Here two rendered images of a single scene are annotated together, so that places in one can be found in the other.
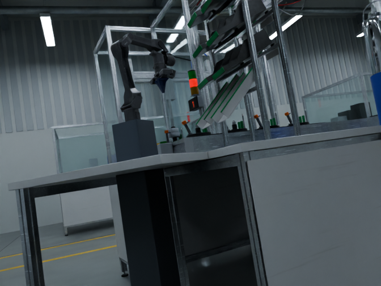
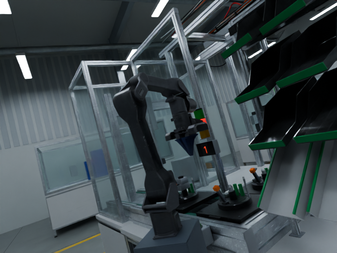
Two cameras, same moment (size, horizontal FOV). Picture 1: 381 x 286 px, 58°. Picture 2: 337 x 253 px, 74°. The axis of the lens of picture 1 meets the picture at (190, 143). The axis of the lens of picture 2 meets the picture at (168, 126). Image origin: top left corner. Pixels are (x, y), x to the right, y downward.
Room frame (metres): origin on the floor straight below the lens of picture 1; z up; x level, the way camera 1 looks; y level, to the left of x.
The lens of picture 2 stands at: (0.98, 0.27, 1.28)
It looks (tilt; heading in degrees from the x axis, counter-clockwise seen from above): 4 degrees up; 352
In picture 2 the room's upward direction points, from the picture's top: 15 degrees counter-clockwise
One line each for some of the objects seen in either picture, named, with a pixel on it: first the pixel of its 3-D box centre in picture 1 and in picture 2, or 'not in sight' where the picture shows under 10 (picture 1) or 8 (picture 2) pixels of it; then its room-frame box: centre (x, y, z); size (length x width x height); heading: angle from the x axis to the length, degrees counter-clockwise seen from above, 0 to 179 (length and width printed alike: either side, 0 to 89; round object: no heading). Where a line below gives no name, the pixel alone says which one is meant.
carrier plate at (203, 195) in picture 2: not in sight; (187, 200); (2.20, 0.10, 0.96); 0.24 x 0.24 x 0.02; 27
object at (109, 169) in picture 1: (148, 167); not in sight; (1.56, 0.21, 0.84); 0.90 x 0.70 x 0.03; 154
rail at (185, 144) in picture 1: (158, 156); (173, 223); (2.07, 0.20, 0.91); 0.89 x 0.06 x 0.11; 27
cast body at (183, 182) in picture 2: (175, 131); (183, 181); (2.20, 0.09, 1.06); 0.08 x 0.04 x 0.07; 117
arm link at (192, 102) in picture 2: (163, 54); (180, 98); (1.79, 0.07, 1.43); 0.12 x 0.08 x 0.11; 139
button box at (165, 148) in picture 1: (159, 151); (187, 232); (1.87, 0.17, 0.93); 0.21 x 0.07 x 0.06; 27
